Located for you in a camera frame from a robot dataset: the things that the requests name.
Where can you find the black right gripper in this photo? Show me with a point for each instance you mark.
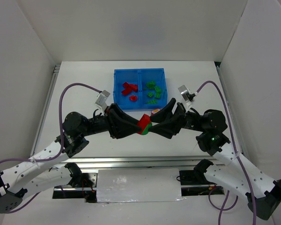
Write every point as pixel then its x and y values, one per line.
pixel 178 118

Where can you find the red green lego stack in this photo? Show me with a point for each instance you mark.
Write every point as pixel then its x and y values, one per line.
pixel 144 123

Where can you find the green 2x4 lego plate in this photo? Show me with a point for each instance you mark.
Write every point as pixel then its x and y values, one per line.
pixel 152 102

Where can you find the flower lego stack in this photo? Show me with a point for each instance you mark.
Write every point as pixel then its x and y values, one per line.
pixel 155 111

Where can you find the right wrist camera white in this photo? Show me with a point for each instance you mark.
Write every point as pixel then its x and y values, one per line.
pixel 187 97

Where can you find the white foil sheet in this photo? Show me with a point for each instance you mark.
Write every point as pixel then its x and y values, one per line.
pixel 138 185

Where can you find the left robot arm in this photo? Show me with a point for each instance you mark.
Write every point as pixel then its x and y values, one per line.
pixel 39 172

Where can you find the green stepped lego brick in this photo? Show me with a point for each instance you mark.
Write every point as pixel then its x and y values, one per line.
pixel 150 85

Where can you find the green square lego brick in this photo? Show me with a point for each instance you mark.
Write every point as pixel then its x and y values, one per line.
pixel 158 92

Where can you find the red arch lego piece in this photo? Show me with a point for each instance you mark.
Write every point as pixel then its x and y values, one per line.
pixel 133 98

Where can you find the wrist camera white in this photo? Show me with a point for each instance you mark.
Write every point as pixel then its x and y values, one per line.
pixel 187 97
pixel 100 102

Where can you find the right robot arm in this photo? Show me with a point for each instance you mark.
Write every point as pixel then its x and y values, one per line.
pixel 262 193

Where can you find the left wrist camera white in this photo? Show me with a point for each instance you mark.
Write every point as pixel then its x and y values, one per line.
pixel 100 102

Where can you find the blue two-compartment bin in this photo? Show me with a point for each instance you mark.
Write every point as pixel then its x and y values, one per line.
pixel 139 77

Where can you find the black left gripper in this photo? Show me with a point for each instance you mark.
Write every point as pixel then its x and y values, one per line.
pixel 110 122

